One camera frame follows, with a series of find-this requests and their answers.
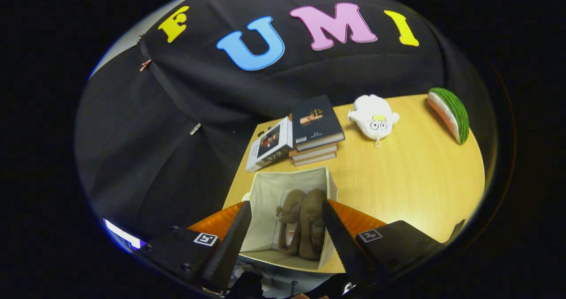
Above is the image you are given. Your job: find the white and black book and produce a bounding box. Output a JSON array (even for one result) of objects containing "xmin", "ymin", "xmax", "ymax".
[{"xmin": 245, "ymin": 116, "xmax": 294, "ymax": 173}]

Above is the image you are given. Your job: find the lit monitor screen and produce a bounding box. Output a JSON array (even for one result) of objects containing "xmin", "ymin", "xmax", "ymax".
[{"xmin": 103, "ymin": 218, "xmax": 146, "ymax": 251}]

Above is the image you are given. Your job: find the white plush toy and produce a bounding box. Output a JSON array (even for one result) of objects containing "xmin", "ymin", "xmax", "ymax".
[{"xmin": 347, "ymin": 94, "xmax": 400, "ymax": 148}]

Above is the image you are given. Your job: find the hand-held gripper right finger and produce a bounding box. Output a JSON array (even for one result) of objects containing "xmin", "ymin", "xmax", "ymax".
[{"xmin": 321, "ymin": 199, "xmax": 448, "ymax": 287}]

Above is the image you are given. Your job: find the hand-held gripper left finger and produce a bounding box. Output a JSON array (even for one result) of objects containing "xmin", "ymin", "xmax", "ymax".
[{"xmin": 135, "ymin": 201, "xmax": 252, "ymax": 293}]

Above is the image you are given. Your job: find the watermelon slice plush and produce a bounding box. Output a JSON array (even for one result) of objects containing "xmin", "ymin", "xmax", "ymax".
[{"xmin": 427, "ymin": 87, "xmax": 470, "ymax": 145}]

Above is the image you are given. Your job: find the black backdrop cloth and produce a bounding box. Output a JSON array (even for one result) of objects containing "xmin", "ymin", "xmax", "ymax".
[{"xmin": 75, "ymin": 0, "xmax": 496, "ymax": 246}]

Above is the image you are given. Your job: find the tan cover book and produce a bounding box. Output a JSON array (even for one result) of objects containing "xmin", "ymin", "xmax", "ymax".
[
  {"xmin": 292, "ymin": 152, "xmax": 337, "ymax": 167},
  {"xmin": 289, "ymin": 143, "xmax": 338, "ymax": 159}
]

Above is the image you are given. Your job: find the dark hardcover book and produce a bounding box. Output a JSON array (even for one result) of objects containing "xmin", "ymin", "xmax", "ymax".
[{"xmin": 292, "ymin": 95, "xmax": 345, "ymax": 152}]

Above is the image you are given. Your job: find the grey fabric storage box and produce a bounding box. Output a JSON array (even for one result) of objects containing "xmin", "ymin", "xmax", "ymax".
[{"xmin": 241, "ymin": 166, "xmax": 339, "ymax": 272}]

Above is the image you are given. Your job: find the brown moccasin shoe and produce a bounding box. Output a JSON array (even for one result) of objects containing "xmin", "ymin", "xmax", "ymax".
[
  {"xmin": 299, "ymin": 188, "xmax": 330, "ymax": 261},
  {"xmin": 276, "ymin": 189, "xmax": 306, "ymax": 252}
]

